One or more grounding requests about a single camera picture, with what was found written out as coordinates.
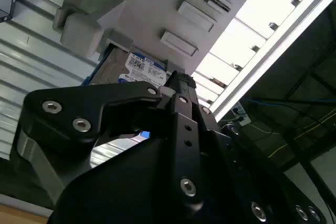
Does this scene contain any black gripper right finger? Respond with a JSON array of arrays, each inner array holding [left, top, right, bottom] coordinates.
[[180, 74, 329, 224]]

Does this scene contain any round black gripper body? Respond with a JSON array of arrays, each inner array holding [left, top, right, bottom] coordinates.
[[48, 137, 254, 224]]

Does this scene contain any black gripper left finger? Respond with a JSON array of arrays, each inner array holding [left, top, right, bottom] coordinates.
[[10, 71, 205, 209]]

